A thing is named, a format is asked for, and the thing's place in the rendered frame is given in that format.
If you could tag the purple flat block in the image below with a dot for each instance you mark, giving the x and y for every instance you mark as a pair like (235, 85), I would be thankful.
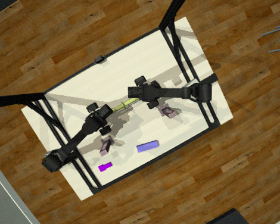
(103, 167)

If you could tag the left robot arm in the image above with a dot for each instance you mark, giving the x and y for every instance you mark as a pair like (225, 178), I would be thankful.
(148, 93)

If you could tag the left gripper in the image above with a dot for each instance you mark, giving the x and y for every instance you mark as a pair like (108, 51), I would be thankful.
(140, 81)

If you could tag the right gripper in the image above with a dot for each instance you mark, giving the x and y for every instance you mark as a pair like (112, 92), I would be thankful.
(104, 130)

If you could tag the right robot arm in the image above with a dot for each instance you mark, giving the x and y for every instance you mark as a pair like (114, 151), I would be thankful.
(92, 124)

